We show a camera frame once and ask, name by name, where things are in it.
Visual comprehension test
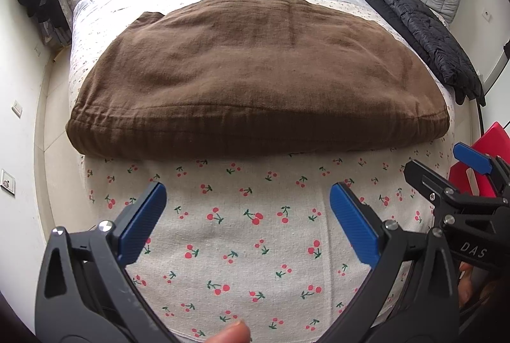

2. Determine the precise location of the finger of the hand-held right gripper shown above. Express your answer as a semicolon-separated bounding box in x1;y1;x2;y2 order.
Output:
453;142;510;188
404;159;510;208

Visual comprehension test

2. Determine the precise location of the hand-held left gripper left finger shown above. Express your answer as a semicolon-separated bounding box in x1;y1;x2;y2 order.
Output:
35;181;180;343

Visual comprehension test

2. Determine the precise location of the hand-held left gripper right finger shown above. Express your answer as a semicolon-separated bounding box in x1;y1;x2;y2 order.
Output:
319;182;463;343

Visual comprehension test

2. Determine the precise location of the brown jacket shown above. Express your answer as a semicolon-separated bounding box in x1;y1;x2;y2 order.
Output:
66;0;451;160

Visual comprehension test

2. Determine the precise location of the person's right hand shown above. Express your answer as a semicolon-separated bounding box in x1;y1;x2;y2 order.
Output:
458;262;485;308

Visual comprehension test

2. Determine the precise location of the person's left hand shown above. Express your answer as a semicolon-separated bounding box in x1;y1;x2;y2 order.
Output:
207;320;251;343

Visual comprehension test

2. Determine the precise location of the red chair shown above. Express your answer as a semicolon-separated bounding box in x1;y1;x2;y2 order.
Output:
448;122;510;200

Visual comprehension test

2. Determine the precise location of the black thin stand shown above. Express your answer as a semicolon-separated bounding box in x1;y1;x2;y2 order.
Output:
475;40;510;138

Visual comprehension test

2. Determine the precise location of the bed with cherry print sheet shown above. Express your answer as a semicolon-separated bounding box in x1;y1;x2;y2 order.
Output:
68;0;485;343

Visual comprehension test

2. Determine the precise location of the black puffer jacket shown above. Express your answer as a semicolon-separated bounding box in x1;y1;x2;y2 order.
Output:
354;0;487;106

